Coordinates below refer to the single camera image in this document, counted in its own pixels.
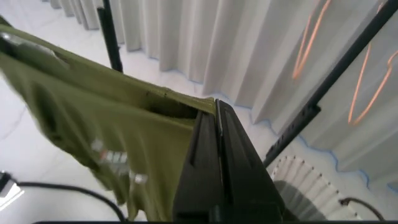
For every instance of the black clothes rack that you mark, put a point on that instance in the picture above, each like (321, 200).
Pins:
(112, 40)

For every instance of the green printed shirt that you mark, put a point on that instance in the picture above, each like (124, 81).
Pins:
(109, 124)

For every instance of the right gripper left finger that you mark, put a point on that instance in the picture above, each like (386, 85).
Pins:
(202, 180)

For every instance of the white laundry basket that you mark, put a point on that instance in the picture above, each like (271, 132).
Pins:
(304, 186)

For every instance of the white curtain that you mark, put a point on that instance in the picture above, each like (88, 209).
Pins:
(236, 46)

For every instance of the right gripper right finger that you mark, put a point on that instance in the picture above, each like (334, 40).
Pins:
(245, 186)

